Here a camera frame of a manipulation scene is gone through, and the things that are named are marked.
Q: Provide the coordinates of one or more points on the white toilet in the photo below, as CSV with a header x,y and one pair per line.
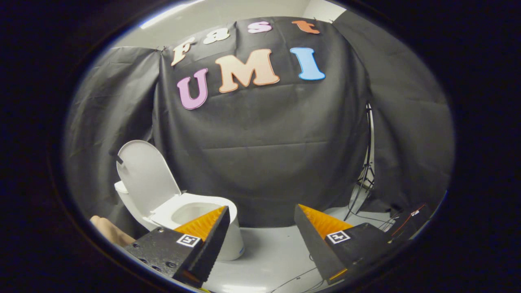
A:
x,y
233,240

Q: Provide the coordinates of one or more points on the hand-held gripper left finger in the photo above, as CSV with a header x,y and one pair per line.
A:
x,y
213,240

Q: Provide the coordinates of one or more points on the black backdrop cloth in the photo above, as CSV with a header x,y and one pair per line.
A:
x,y
264,142

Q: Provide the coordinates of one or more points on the white toilet lid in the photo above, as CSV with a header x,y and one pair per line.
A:
x,y
148,179

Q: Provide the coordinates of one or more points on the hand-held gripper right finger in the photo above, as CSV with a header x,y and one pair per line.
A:
x,y
311,244

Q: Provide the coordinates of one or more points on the black light stand tripod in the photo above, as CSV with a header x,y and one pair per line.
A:
x,y
366,162

